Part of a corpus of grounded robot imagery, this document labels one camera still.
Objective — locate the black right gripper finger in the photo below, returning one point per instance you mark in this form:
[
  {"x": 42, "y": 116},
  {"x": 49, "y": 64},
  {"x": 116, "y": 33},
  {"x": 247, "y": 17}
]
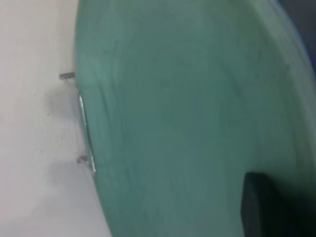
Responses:
[{"x": 276, "y": 214}]

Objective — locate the green plate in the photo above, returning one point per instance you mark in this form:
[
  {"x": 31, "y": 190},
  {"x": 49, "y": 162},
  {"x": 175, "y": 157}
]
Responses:
[{"x": 185, "y": 111}]

